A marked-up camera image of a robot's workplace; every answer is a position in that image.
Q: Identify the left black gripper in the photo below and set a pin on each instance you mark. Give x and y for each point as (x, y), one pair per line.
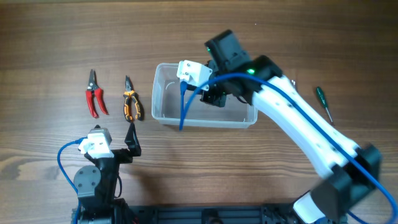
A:
(117, 154)

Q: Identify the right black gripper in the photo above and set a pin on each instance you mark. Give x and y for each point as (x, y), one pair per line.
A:
(213, 98)

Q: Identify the orange black pliers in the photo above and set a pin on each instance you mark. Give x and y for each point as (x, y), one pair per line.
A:
(132, 107)

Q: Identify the red handled cutters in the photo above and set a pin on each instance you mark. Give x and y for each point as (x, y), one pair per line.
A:
(94, 91)

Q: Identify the green handled screwdriver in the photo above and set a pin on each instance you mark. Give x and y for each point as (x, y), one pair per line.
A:
(323, 101)

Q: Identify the silver socket wrench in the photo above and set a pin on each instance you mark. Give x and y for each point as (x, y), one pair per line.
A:
(293, 84)

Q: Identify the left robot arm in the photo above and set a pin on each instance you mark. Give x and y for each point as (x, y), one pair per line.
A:
(96, 184)

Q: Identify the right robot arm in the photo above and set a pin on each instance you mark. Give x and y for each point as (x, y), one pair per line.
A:
(346, 169)

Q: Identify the clear plastic container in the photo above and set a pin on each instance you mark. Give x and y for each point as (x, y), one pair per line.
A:
(166, 105)

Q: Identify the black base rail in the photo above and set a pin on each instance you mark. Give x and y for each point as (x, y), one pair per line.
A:
(260, 214)

